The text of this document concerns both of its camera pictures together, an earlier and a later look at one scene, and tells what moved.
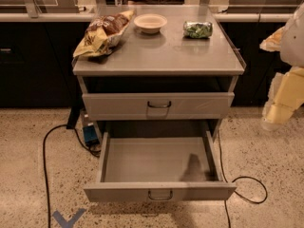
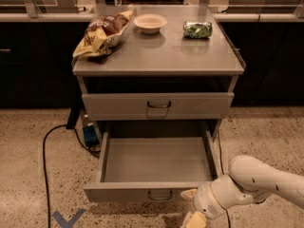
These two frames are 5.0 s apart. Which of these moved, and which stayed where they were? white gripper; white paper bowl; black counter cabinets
Moved: white gripper
Stayed: white paper bowl; black counter cabinets
